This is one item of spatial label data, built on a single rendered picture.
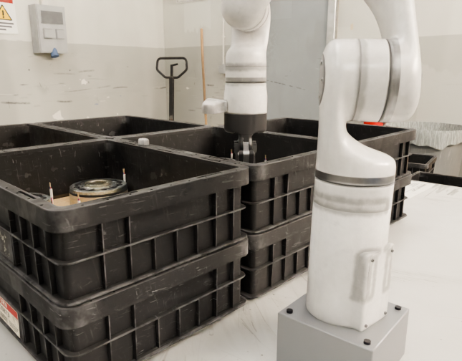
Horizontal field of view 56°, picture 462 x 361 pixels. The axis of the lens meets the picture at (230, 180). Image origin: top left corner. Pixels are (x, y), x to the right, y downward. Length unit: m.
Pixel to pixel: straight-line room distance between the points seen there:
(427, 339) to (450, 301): 0.14
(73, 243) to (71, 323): 0.09
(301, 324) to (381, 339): 0.09
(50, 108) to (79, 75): 0.44
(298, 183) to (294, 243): 0.11
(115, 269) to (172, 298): 0.11
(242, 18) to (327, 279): 0.41
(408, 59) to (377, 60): 0.03
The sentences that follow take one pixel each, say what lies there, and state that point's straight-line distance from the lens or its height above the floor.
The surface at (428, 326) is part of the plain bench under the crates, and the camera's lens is 0.74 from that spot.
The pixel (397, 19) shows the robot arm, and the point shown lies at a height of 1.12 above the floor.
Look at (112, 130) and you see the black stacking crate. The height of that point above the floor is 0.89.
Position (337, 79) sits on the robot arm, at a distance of 0.48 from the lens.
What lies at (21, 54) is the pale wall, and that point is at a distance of 4.35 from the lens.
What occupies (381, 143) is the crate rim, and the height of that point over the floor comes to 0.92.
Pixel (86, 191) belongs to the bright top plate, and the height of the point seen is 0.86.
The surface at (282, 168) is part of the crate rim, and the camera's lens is 0.69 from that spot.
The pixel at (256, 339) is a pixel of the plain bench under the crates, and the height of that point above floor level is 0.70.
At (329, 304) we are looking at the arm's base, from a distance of 0.55.
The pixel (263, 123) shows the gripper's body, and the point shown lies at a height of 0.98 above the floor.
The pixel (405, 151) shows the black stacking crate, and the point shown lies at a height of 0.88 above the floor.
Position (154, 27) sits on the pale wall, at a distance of 5.23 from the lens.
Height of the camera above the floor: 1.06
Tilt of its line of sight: 14 degrees down
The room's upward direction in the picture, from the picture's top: straight up
